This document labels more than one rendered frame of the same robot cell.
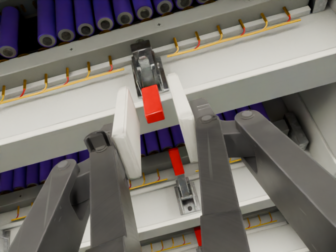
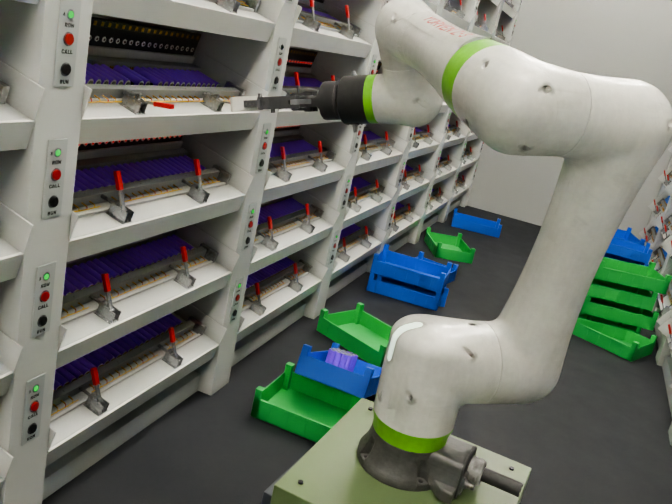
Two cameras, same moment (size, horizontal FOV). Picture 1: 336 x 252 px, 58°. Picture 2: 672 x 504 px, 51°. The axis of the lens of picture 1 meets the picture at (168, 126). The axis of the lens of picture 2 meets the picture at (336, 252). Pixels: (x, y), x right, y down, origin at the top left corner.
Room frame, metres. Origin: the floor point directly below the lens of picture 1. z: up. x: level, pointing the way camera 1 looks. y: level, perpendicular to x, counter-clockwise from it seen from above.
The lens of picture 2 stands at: (-0.47, 1.35, 0.95)
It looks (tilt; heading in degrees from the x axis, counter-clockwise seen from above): 17 degrees down; 285
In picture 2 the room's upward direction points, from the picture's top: 12 degrees clockwise
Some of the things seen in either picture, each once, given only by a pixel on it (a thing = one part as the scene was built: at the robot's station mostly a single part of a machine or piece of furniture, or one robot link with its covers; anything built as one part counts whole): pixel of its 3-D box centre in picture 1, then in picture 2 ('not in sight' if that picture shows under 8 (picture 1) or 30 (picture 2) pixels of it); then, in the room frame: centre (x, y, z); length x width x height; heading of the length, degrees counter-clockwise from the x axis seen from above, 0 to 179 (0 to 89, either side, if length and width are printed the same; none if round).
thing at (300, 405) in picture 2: not in sight; (321, 407); (-0.08, -0.25, 0.04); 0.30 x 0.20 x 0.08; 178
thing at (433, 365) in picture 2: not in sight; (430, 378); (-0.39, 0.33, 0.48); 0.16 x 0.13 x 0.19; 36
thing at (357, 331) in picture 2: not in sight; (369, 333); (-0.05, -0.82, 0.04); 0.30 x 0.20 x 0.08; 153
